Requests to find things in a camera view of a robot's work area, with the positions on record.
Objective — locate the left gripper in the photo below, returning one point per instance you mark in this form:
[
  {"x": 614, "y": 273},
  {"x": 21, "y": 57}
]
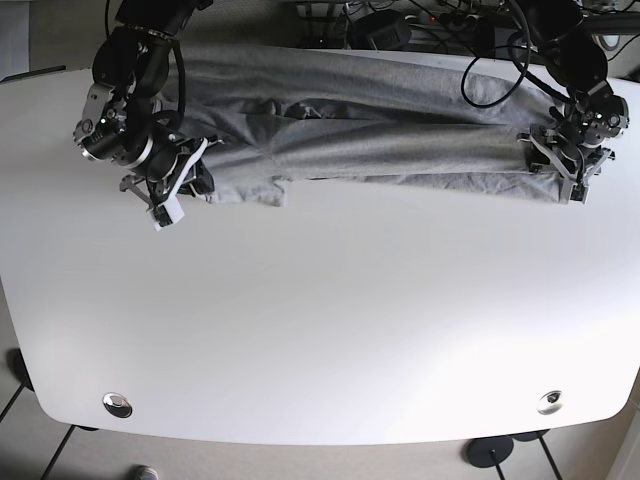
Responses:
[{"x": 573, "y": 146}]

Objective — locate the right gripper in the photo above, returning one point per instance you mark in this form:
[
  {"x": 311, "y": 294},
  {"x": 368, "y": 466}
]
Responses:
[{"x": 141, "y": 136}]

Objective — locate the grey printed T-shirt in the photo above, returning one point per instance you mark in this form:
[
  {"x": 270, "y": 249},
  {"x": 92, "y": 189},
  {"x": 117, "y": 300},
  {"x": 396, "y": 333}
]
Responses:
[{"x": 287, "y": 115}]

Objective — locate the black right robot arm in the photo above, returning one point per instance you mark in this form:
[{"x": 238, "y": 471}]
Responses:
[{"x": 143, "y": 50}]

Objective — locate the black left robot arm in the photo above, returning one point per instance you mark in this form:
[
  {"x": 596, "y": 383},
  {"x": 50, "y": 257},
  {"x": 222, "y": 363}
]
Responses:
[{"x": 553, "y": 47}]

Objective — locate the left silver table grommet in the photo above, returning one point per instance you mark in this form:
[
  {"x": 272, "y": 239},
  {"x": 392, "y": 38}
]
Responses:
[{"x": 117, "y": 405}]

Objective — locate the silver table grommet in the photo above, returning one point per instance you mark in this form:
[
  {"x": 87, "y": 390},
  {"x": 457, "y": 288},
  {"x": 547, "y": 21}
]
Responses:
[
  {"x": 117, "y": 405},
  {"x": 550, "y": 403}
]

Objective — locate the right silver table grommet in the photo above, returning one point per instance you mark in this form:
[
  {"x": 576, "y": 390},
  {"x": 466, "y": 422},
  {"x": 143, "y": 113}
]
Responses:
[{"x": 550, "y": 403}]

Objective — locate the left grey shoe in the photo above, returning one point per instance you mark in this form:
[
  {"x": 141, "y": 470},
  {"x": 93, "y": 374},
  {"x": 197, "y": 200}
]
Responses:
[{"x": 144, "y": 473}]

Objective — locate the black round stand base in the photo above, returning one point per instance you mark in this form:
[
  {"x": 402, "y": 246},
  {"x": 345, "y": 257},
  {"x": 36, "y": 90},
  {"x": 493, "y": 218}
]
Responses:
[{"x": 488, "y": 452}]

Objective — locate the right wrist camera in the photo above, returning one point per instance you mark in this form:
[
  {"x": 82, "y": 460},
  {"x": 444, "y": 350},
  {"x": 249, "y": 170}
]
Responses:
[{"x": 166, "y": 214}]

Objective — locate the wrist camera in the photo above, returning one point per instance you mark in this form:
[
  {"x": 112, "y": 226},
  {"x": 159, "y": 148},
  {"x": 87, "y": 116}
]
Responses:
[
  {"x": 579, "y": 193},
  {"x": 166, "y": 214}
]

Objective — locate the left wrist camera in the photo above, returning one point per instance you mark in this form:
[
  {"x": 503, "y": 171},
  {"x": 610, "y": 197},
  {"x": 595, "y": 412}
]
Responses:
[{"x": 579, "y": 193}]

